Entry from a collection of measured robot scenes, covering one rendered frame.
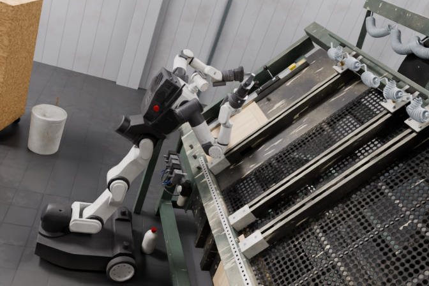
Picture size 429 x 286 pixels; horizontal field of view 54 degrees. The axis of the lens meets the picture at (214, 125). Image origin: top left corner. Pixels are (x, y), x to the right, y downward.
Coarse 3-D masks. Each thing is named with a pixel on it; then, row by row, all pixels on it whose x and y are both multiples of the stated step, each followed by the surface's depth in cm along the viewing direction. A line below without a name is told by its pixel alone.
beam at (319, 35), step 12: (312, 24) 316; (312, 36) 308; (324, 36) 295; (324, 48) 297; (348, 48) 270; (360, 60) 254; (360, 72) 255; (372, 72) 240; (384, 72) 234; (384, 84) 228; (396, 84) 223; (408, 108) 218
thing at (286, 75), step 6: (300, 66) 299; (288, 72) 301; (294, 72) 301; (282, 78) 300; (288, 78) 302; (276, 84) 302; (270, 90) 303; (252, 96) 305; (258, 96) 303; (246, 102) 304; (234, 114) 306; (210, 126) 309; (216, 126) 307
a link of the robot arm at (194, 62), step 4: (188, 60) 298; (192, 60) 301; (196, 60) 301; (192, 64) 302; (196, 64) 301; (200, 64) 302; (204, 64) 303; (196, 68) 303; (200, 68) 302; (204, 68) 302
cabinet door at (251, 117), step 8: (256, 104) 299; (240, 112) 304; (248, 112) 298; (256, 112) 292; (232, 120) 302; (240, 120) 297; (248, 120) 292; (256, 120) 287; (264, 120) 281; (216, 128) 306; (232, 128) 296; (240, 128) 290; (248, 128) 285; (256, 128) 280; (216, 136) 300; (232, 136) 289; (240, 136) 284; (232, 144) 283; (208, 160) 285
